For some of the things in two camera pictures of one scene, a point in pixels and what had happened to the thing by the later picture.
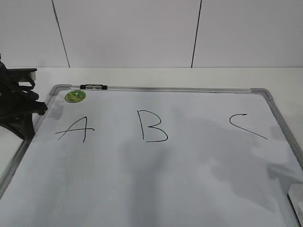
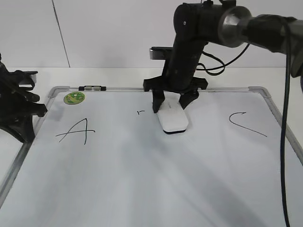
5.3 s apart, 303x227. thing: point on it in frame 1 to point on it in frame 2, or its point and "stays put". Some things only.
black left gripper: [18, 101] stays put
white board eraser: [295, 195] to [171, 114]
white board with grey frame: [136, 156] stays put
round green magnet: [75, 96] stays put
